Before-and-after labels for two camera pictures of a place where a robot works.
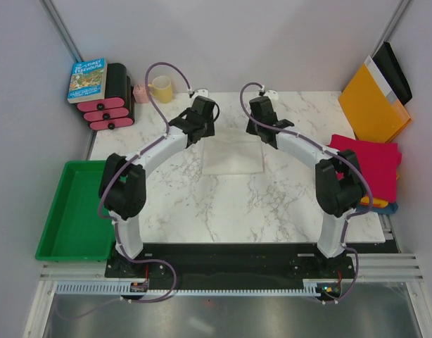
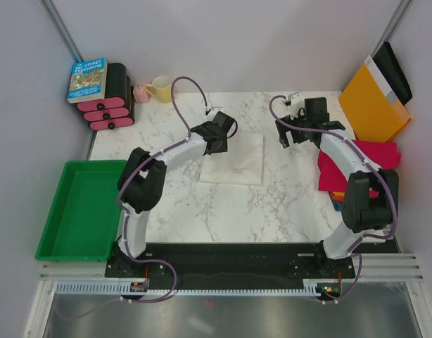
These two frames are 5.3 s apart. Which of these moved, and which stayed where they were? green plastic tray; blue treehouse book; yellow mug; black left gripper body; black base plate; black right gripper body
Moved: black left gripper body; black right gripper body
Stayed: green plastic tray; blue treehouse book; yellow mug; black base plate
